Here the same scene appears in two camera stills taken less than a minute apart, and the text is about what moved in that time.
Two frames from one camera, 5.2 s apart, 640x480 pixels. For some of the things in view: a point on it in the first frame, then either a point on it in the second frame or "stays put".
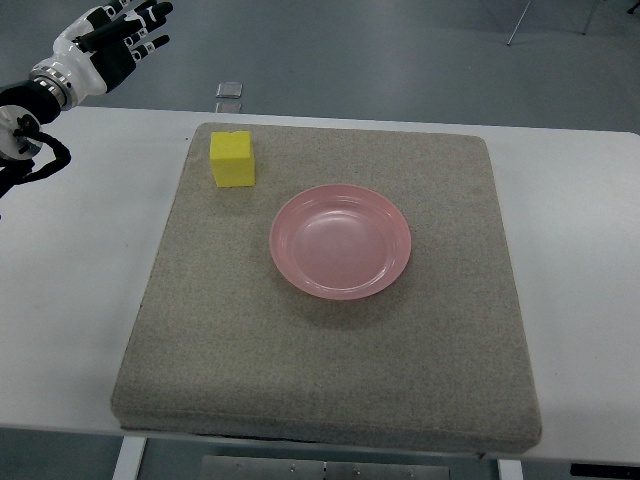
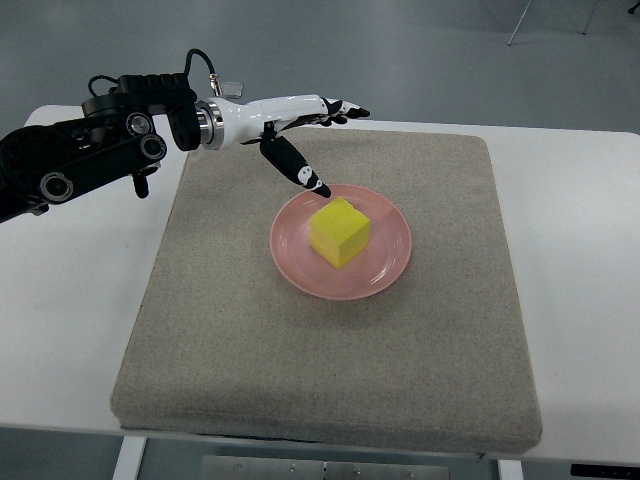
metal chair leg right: x=589 y=18 stays put
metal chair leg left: x=518 y=24 stays put
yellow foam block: x=232 y=159 → x=338 y=232
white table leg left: x=129 y=458 stays put
